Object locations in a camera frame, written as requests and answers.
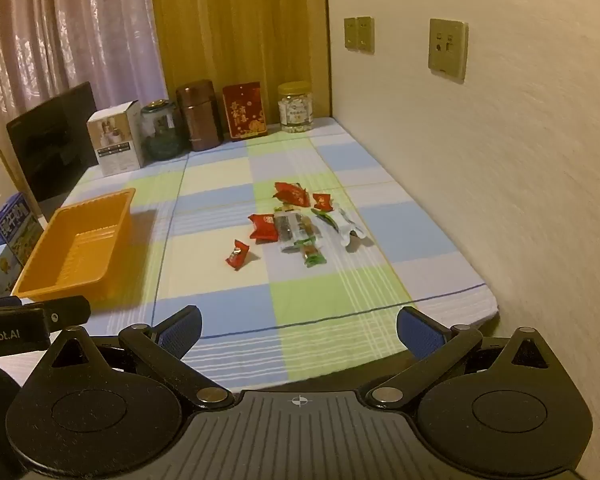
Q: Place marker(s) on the small red candy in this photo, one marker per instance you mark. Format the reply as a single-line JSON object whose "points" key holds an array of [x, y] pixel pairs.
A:
{"points": [[237, 256], [322, 202]]}

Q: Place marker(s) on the beige wall socket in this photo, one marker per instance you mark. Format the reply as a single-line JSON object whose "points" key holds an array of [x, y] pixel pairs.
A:
{"points": [[447, 49]]}

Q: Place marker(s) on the beige wall switch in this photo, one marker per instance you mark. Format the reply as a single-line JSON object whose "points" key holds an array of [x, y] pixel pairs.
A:
{"points": [[358, 35]]}

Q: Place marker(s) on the blue milk carton box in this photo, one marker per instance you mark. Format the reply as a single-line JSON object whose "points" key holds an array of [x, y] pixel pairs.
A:
{"points": [[17, 230]]}

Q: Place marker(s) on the large red snack packet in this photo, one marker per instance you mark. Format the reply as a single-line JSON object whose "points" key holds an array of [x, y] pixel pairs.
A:
{"points": [[291, 194]]}

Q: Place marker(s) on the black monitor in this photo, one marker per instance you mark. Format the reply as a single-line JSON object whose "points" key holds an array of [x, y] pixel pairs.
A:
{"points": [[50, 140]]}

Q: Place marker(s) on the red gift box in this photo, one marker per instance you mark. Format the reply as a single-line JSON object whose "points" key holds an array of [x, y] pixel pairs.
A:
{"points": [[244, 110]]}

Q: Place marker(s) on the yellow curtain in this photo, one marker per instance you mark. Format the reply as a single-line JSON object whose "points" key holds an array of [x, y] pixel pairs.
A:
{"points": [[240, 20]]}

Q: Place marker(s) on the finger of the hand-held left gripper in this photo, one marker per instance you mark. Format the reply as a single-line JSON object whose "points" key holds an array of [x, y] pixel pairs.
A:
{"points": [[67, 311], [0, 303]]}

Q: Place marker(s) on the clear brown snack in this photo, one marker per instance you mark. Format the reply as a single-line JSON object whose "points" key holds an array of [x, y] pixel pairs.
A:
{"points": [[307, 229]]}

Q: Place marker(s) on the green wrapped candy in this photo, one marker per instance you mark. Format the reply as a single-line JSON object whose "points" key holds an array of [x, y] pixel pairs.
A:
{"points": [[312, 256]]}

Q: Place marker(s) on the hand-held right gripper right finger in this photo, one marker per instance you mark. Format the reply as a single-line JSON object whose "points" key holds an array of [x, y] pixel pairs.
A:
{"points": [[420, 334]]}

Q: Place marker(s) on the checked tablecloth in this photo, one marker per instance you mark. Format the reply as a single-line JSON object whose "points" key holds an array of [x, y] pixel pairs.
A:
{"points": [[330, 290]]}

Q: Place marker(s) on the pink curtain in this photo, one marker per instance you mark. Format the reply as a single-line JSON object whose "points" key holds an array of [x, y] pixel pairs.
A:
{"points": [[70, 30]]}

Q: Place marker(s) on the white cardboard box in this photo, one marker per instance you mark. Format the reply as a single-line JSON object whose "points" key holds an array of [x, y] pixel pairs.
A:
{"points": [[115, 142]]}

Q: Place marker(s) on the orange plastic tray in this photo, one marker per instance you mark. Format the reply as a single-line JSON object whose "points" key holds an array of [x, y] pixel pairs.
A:
{"points": [[80, 255]]}

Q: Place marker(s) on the brown metal canister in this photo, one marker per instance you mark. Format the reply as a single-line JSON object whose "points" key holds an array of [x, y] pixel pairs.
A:
{"points": [[199, 115]]}

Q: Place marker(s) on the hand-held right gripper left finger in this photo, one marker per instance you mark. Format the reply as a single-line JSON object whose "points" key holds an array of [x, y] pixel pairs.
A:
{"points": [[179, 334]]}

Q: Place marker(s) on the clear packet of dark snack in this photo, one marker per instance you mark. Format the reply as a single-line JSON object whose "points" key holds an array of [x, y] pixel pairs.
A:
{"points": [[286, 230]]}

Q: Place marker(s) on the dark glass jar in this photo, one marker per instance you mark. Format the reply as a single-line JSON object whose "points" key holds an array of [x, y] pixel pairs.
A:
{"points": [[161, 132]]}

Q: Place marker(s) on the small yellow-green candy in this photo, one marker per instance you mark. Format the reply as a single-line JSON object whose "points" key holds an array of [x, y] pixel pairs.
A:
{"points": [[283, 208]]}

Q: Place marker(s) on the clear jar with yellow lid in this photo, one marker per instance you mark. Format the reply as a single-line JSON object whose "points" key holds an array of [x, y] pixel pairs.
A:
{"points": [[295, 110]]}

